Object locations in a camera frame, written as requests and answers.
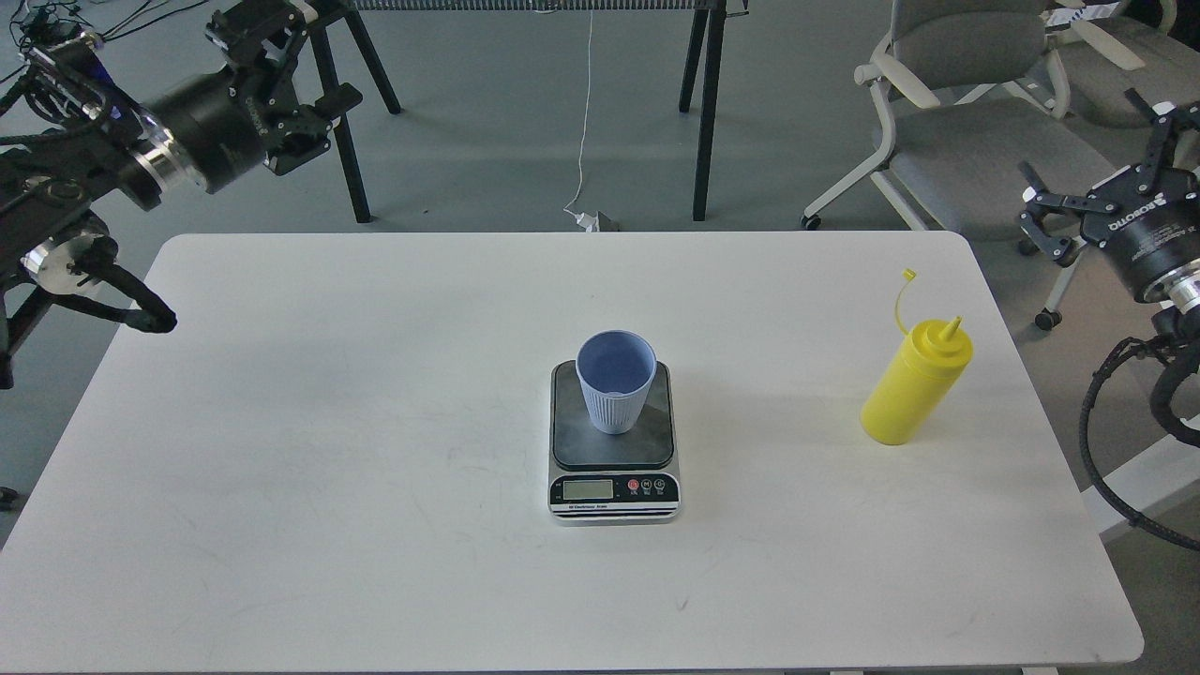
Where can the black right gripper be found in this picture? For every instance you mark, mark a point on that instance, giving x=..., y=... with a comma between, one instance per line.
x=1151, y=240

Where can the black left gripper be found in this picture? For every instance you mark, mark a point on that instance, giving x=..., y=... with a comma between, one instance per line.
x=227, y=122

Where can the yellow squeeze bottle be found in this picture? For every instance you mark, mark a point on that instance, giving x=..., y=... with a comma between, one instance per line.
x=930, y=358

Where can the blue ribbed plastic cup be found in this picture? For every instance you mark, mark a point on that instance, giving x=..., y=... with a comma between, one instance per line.
x=615, y=370

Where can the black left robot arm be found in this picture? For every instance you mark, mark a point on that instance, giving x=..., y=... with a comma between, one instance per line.
x=105, y=141

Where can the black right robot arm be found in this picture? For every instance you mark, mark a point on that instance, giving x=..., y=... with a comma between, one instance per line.
x=1174, y=346

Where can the black digital kitchen scale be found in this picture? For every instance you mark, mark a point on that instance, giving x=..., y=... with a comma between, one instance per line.
x=597, y=478

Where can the grey office chair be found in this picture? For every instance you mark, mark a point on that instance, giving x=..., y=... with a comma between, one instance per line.
x=964, y=91
x=1109, y=47

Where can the black leg metal table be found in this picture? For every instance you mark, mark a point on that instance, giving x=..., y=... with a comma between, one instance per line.
x=490, y=119

